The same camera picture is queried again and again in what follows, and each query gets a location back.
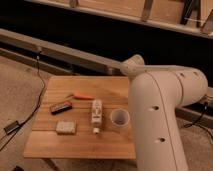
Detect wooden table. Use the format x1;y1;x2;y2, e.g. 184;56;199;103
23;76;135;159

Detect orange carrot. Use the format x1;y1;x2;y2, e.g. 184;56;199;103
66;92;94;100

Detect black and red eraser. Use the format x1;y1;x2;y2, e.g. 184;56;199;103
50;101;72;115

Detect black cable on floor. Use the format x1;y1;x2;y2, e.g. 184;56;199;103
0;50;47;152

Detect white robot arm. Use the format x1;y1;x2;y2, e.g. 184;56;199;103
120;55;208;171

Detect black power adapter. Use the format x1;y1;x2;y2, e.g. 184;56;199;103
4;121;20;135

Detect black cable at right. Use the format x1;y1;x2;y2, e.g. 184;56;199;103
183;101;213;140

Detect white plastic bottle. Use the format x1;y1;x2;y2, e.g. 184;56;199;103
91;99;102;134

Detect beige sponge block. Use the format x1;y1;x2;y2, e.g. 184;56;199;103
56;121;76;134

